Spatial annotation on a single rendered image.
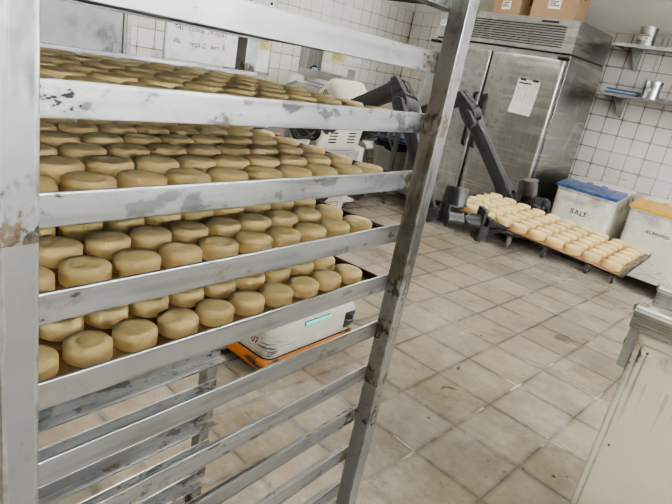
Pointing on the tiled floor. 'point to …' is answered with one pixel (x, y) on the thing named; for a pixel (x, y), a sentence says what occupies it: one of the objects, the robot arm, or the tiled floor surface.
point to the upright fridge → (490, 76)
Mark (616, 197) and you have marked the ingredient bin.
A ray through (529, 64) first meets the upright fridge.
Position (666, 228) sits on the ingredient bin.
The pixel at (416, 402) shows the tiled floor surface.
